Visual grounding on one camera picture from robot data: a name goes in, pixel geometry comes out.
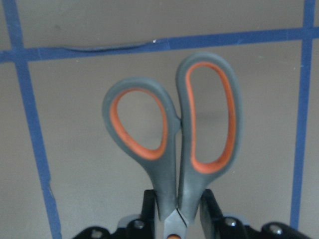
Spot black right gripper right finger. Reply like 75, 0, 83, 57
199, 189, 309, 239

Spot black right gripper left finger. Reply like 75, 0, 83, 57
74, 190, 156, 239

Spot grey orange handled scissors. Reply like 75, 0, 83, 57
102, 52, 243, 239

